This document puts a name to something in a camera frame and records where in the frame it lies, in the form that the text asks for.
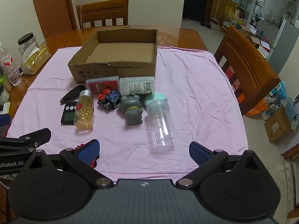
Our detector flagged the cardboard box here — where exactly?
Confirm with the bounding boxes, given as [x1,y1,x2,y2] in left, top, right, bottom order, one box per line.
[264,105,295,144]
[68,29,159,84]

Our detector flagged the cardboard box on floor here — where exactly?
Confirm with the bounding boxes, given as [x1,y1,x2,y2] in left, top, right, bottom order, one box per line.
[264,105,295,144]

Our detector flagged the wooden cabinet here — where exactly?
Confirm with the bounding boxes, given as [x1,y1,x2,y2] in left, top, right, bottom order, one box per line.
[210,0,239,25]

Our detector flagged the red card case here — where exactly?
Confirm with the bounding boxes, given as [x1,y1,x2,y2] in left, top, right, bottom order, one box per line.
[86,77,120,94]

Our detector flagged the wooden chair with grooved back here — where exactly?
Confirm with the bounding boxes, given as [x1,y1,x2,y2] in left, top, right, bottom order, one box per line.
[214,26,281,117]

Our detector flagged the brown wooden door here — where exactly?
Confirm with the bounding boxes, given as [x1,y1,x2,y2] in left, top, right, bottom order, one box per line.
[30,0,77,38]

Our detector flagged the light blue fan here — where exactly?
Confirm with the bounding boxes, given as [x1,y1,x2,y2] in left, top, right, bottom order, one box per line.
[280,98,299,131]

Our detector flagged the wooden chair with slatted back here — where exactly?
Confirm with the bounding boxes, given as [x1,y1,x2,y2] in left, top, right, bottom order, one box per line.
[76,0,129,29]

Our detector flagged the grey refrigerator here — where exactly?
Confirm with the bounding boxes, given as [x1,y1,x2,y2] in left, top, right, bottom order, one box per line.
[266,16,299,75]

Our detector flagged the bottle of golden capsules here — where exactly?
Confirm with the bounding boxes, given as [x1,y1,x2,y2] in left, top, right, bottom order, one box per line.
[74,90,94,131]

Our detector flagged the clear jar with black lid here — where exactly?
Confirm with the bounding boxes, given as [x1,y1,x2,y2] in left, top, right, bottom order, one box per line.
[17,33,39,56]

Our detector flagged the small grey toy figure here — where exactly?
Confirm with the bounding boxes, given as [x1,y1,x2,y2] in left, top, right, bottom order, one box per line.
[125,106,144,126]

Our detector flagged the red packets under chair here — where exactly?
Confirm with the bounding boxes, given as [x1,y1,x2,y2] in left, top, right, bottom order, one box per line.
[224,65,241,91]

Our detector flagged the pink cloth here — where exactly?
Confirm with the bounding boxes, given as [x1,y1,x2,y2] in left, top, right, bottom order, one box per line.
[6,47,248,175]

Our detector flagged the yellow plastic bag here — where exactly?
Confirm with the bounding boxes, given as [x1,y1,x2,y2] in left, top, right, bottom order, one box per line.
[223,6,243,25]

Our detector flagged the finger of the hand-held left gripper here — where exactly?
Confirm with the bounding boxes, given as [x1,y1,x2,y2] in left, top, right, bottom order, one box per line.
[0,128,52,154]

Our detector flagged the gold tissue packet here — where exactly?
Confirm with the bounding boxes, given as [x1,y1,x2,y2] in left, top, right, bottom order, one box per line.
[21,40,51,75]

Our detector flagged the orange bag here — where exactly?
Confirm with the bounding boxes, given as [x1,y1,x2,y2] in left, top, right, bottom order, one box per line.
[246,100,267,117]

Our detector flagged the dark blue fidget cube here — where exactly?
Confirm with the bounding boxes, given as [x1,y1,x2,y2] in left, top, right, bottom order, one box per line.
[97,89,122,110]

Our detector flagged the clear plastic water bottle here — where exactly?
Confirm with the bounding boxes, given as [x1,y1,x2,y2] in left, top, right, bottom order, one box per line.
[0,42,22,87]

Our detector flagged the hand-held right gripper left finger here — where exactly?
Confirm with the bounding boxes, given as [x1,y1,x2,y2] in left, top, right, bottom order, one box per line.
[25,139,114,189]

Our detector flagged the clear plastic card case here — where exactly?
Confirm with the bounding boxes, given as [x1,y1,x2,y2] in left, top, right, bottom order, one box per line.
[119,76,156,95]

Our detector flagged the dark jar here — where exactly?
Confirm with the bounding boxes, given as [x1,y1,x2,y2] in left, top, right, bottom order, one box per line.
[0,84,10,106]

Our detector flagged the clear bottle with mint lid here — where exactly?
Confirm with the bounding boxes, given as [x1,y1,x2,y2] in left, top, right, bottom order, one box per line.
[144,92,177,147]

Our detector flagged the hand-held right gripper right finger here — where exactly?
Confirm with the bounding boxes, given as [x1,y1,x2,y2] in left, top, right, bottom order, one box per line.
[176,141,267,189]

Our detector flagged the grey frog toy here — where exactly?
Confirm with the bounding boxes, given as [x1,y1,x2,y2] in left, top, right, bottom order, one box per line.
[117,94,142,112]

